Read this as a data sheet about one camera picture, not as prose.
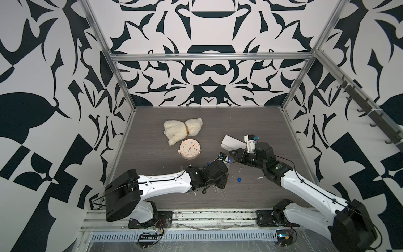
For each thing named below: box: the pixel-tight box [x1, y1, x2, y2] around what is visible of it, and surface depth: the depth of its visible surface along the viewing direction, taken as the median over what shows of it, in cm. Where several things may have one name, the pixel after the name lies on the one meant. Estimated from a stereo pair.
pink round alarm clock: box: [177, 138, 201, 161], surface depth 98 cm
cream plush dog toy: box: [163, 117, 204, 146], surface depth 100 cm
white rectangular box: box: [220, 134, 248, 151], surface depth 98 cm
